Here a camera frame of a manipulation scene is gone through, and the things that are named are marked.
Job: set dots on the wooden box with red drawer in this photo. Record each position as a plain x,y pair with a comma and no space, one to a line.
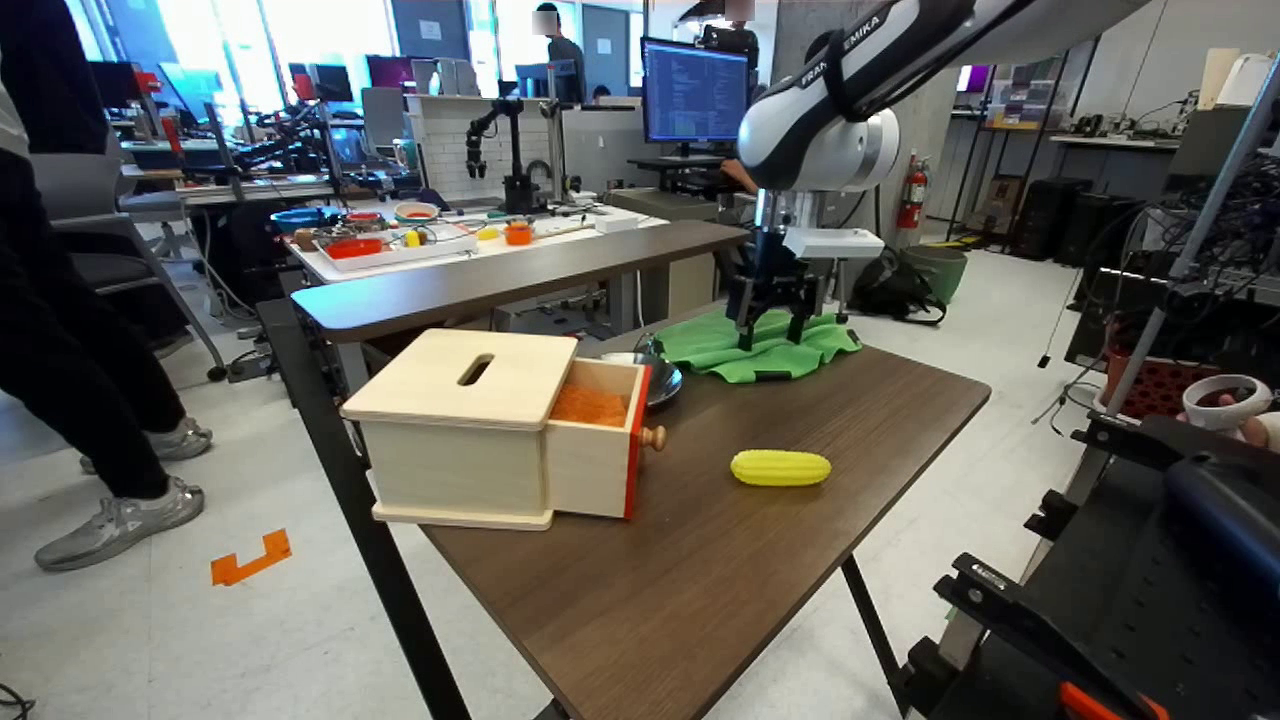
506,429

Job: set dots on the small metal bowl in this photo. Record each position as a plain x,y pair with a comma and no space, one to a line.
665,381

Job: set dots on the person in dark trousers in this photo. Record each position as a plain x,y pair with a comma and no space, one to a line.
66,355

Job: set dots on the white work table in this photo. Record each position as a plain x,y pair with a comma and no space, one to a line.
399,239

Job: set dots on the computer monitor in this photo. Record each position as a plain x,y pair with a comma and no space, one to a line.
692,95

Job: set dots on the red fire extinguisher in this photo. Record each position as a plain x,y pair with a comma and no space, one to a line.
912,192

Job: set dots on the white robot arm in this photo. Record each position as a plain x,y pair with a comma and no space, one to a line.
832,129

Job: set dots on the orange bowl on table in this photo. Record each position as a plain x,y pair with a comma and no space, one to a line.
519,234

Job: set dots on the brown wooden desk with shelf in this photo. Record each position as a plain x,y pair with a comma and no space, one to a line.
665,608

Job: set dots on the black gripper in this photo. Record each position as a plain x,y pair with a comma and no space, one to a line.
764,274

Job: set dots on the small black robot arm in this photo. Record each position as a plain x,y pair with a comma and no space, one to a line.
522,197

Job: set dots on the person at far monitor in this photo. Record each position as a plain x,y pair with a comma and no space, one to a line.
562,52

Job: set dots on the black mounting platform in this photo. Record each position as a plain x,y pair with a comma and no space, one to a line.
1152,600

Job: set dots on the green cloth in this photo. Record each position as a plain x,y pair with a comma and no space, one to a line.
710,346

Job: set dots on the yellow plastic lemon toy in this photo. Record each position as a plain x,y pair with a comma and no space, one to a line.
778,471

